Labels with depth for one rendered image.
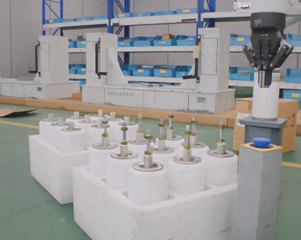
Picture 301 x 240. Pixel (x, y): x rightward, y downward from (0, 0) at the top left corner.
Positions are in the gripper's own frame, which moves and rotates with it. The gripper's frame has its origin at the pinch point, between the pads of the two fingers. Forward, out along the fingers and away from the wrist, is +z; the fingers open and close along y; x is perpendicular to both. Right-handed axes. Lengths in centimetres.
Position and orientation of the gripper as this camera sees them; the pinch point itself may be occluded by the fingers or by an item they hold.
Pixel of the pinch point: (264, 79)
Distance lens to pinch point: 79.9
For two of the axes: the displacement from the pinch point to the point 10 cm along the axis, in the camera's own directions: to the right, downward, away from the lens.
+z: -0.2, 9.8, 1.7
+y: 5.4, 1.5, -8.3
